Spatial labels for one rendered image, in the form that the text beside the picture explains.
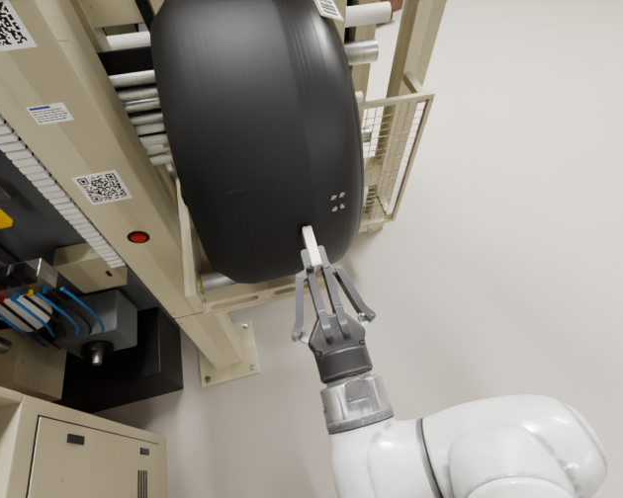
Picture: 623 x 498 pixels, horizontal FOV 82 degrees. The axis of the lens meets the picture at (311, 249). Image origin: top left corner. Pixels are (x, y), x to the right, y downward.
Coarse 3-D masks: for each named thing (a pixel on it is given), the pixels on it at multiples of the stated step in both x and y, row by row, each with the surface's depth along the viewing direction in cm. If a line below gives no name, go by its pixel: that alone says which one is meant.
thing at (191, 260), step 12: (180, 192) 102; (180, 204) 99; (180, 216) 97; (192, 228) 98; (192, 240) 94; (192, 252) 91; (192, 264) 89; (192, 276) 87; (192, 288) 85; (192, 300) 86; (204, 300) 92
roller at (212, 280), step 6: (204, 276) 90; (210, 276) 90; (216, 276) 90; (222, 276) 90; (204, 282) 89; (210, 282) 90; (216, 282) 90; (222, 282) 90; (228, 282) 91; (234, 282) 91; (204, 288) 90; (210, 288) 90; (216, 288) 91
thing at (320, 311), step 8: (312, 272) 54; (312, 280) 54; (312, 288) 53; (312, 296) 53; (320, 296) 53; (320, 304) 52; (320, 312) 51; (320, 320) 51; (328, 328) 50; (328, 336) 50
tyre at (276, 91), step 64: (192, 0) 53; (256, 0) 53; (192, 64) 49; (256, 64) 50; (320, 64) 51; (192, 128) 49; (256, 128) 50; (320, 128) 52; (192, 192) 53; (256, 192) 53; (320, 192) 55; (256, 256) 61
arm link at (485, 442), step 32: (448, 416) 41; (480, 416) 39; (512, 416) 37; (544, 416) 36; (576, 416) 36; (448, 448) 38; (480, 448) 36; (512, 448) 35; (544, 448) 34; (576, 448) 34; (448, 480) 37; (480, 480) 34; (512, 480) 32; (544, 480) 32; (576, 480) 33
